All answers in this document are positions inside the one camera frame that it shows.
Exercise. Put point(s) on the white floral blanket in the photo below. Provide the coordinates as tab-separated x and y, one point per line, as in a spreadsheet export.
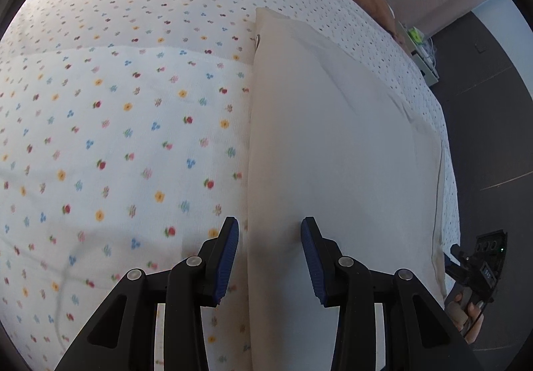
125	104

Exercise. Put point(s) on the person's right hand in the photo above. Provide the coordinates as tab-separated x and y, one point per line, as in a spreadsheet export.
468	321

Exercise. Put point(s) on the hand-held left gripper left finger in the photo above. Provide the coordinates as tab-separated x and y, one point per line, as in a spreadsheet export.
225	258

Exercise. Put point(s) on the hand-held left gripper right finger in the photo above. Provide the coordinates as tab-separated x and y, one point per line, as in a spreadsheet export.
313	258

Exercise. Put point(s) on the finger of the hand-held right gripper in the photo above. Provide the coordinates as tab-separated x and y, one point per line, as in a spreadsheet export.
457	264

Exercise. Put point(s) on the yellow-green small item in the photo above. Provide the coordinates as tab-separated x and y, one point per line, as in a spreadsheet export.
414	35

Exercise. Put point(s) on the large beige garment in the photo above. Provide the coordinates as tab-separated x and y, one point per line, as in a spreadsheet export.
333	146

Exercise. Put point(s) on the cardboard box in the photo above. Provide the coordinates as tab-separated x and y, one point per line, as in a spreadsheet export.
424	62

